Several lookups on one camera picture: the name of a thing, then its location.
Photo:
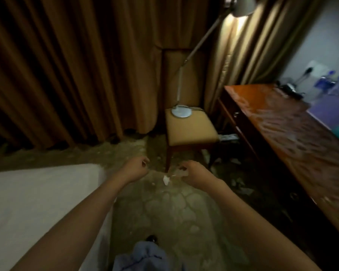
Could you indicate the person's right hand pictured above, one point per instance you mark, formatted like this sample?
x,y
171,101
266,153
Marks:
x,y
199,175

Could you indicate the person's left hand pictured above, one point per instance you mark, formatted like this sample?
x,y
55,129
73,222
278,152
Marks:
x,y
135,169

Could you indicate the white paper scrap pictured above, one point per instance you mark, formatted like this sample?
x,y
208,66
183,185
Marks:
x,y
179,173

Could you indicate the person's left forearm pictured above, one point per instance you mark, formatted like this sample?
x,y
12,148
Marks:
x,y
68,228

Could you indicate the person's right forearm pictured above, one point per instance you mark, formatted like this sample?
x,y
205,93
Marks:
x,y
260,228

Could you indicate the person's black shoe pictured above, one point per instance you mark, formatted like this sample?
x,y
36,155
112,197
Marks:
x,y
151,238

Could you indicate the person's blue trousers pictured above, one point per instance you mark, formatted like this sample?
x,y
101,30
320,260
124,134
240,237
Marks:
x,y
147,256

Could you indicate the reddish wooden desk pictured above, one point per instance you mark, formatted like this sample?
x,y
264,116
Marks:
x,y
282,132

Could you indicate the purple desk calendar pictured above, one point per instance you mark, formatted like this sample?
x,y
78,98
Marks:
x,y
330,110

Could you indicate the beige padded stool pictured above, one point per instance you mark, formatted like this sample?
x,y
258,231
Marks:
x,y
192,129

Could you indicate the white bed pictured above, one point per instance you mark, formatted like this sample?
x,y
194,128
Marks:
x,y
34,211

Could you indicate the brown curtain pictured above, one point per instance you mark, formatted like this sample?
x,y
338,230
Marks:
x,y
73,65

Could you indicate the white wall outlet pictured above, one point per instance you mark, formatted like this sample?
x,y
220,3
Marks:
x,y
319,69

